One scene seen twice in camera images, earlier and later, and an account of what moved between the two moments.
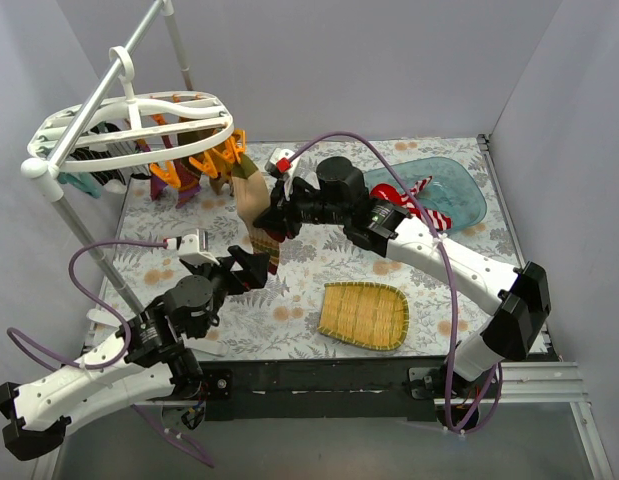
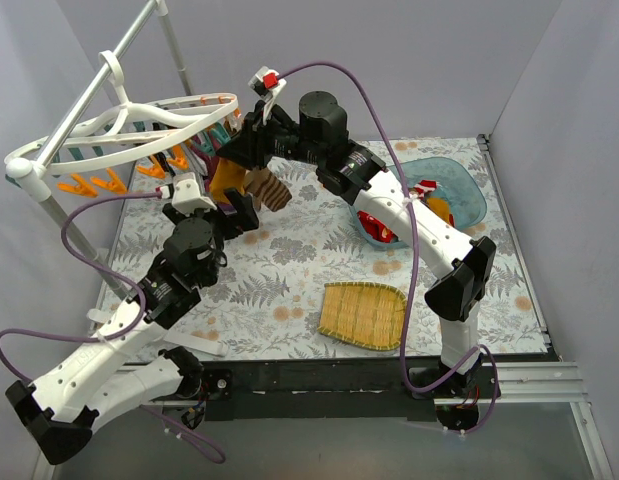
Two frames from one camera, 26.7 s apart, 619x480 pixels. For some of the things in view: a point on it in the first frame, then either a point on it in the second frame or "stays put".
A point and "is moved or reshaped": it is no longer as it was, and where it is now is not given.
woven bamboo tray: x=366 y=314 stays put
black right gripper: x=282 y=212 to x=250 y=142
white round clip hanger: x=133 y=126 is moved or reshaped
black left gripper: x=229 y=273 to x=231 y=217
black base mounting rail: x=387 y=388 stays put
